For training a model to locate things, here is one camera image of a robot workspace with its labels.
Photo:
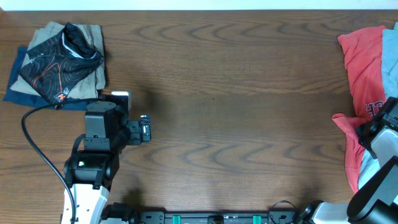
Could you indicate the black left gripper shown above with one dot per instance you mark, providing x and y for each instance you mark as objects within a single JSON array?
[{"x": 137, "y": 132}]

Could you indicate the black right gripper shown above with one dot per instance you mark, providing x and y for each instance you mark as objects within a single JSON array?
[{"x": 389, "y": 109}]

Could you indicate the light blue polo shirt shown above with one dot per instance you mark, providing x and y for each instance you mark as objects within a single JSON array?
[{"x": 370, "y": 166}]

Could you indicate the red t-shirt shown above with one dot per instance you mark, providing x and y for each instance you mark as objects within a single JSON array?
[{"x": 362, "y": 50}]

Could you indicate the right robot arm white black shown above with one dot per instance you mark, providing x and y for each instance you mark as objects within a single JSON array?
[{"x": 374, "y": 202}]

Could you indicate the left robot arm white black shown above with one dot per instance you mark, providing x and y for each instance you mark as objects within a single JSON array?
[{"x": 94, "y": 162}]

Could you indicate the folded beige garment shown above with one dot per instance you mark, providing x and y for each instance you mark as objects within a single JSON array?
[{"x": 86, "y": 88}]

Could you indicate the black orange patterned shirt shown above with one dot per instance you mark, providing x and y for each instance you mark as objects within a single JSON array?
[{"x": 72, "y": 38}]

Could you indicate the folded navy blue garment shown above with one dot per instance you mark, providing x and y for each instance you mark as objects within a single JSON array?
[{"x": 21, "y": 99}]

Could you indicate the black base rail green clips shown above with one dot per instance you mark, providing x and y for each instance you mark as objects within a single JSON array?
[{"x": 275, "y": 216}]

